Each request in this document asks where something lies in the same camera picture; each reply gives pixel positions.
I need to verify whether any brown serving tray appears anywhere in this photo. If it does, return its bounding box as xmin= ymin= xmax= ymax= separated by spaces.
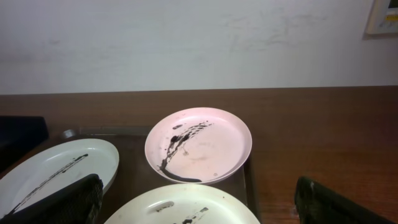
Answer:
xmin=59 ymin=126 xmax=262 ymax=223

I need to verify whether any cream plate front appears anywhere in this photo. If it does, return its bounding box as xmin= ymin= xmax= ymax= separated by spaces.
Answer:
xmin=105 ymin=184 xmax=260 ymax=224

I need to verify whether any white plate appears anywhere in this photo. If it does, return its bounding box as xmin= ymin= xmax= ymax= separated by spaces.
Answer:
xmin=1 ymin=139 xmax=119 ymax=217

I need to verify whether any wall panel device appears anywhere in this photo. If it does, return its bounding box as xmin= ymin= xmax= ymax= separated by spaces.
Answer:
xmin=365 ymin=0 xmax=397 ymax=35

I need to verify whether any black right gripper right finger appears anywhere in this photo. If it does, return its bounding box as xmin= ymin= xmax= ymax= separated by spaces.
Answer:
xmin=294 ymin=176 xmax=393 ymax=224

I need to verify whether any black small tray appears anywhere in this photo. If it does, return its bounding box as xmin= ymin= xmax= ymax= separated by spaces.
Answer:
xmin=1 ymin=116 xmax=49 ymax=172

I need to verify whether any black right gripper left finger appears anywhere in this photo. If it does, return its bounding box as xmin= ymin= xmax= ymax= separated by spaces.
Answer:
xmin=1 ymin=174 xmax=103 ymax=224

